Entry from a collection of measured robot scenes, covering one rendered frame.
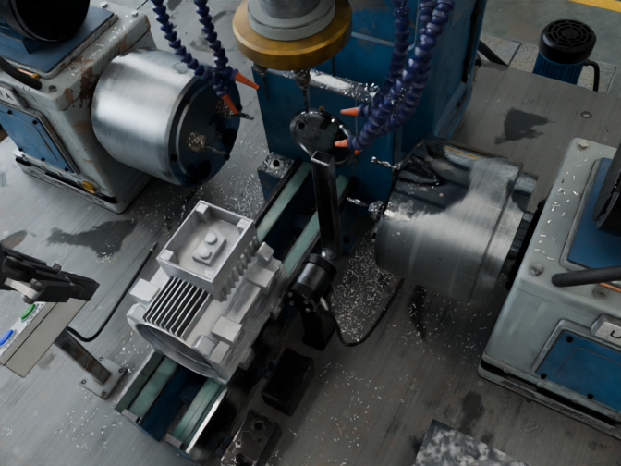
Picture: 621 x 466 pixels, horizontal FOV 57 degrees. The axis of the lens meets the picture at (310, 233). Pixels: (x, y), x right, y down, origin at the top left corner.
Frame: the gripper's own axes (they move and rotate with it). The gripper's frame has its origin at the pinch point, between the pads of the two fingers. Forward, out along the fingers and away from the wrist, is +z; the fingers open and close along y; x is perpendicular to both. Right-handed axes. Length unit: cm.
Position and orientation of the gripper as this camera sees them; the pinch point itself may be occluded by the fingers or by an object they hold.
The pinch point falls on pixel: (75, 286)
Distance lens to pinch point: 86.8
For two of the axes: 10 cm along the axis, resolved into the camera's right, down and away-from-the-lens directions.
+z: 2.9, 2.5, 9.2
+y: -8.0, -4.7, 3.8
